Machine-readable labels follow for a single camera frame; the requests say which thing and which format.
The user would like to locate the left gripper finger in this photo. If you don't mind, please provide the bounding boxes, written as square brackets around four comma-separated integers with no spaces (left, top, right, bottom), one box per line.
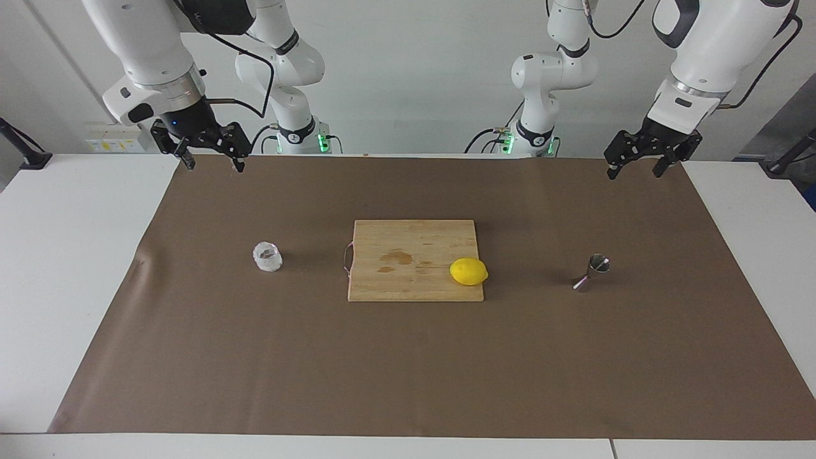
[653,135,702,178]
[604,131,646,180]

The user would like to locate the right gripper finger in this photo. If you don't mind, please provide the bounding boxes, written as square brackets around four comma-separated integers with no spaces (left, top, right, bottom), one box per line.
[152,121,196,171]
[215,121,249,173]

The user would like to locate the steel double jigger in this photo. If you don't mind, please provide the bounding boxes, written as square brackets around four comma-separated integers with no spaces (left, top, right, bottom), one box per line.
[572,253,611,293]

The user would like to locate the small clear glass cup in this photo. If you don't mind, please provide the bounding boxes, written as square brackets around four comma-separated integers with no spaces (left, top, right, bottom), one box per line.
[252,241,284,273]

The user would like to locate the yellow lemon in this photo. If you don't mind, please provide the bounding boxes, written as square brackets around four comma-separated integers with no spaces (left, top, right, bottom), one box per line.
[449,258,490,286]

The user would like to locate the brown paper table mat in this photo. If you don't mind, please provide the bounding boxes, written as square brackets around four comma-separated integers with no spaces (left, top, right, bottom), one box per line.
[48,155,816,441]

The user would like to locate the wooden cutting board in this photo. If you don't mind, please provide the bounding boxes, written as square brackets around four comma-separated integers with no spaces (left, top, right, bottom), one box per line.
[344,220,485,302]

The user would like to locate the black base power cable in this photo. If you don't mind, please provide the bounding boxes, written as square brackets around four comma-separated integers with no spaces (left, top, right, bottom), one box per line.
[251,124,279,155]
[464,127,511,154]

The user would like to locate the white wall socket box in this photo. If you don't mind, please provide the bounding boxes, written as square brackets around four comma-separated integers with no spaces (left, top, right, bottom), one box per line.
[85,122,152,154]

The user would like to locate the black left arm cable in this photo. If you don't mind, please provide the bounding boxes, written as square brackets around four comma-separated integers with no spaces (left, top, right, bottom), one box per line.
[583,0,803,110]

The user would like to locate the black camera stand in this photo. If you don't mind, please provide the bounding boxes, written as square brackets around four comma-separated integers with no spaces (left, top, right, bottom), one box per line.
[762,127,816,179]
[0,117,53,170]

